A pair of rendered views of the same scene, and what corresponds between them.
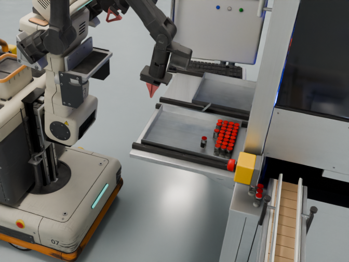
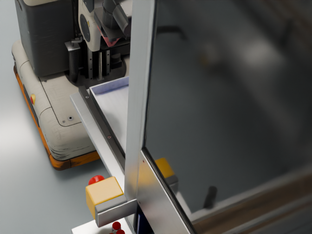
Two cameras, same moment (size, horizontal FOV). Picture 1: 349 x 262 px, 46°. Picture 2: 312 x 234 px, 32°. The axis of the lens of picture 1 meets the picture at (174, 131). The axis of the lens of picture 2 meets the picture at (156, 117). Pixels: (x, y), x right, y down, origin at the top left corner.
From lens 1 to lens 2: 0.99 m
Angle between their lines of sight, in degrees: 35
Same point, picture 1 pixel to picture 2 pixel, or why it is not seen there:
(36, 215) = (48, 101)
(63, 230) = (53, 132)
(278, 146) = (145, 203)
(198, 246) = not seen: outside the picture
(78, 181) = not seen: hidden behind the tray
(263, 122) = (133, 160)
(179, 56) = (121, 13)
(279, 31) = (137, 52)
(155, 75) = (103, 22)
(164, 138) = (124, 104)
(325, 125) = (177, 221)
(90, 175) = not seen: hidden behind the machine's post
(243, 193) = (109, 226)
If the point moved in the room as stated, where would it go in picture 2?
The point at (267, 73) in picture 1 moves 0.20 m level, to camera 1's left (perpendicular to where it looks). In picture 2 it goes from (133, 100) to (70, 39)
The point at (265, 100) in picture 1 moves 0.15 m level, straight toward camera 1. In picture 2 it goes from (133, 133) to (59, 157)
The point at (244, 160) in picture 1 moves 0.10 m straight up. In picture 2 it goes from (100, 189) to (100, 163)
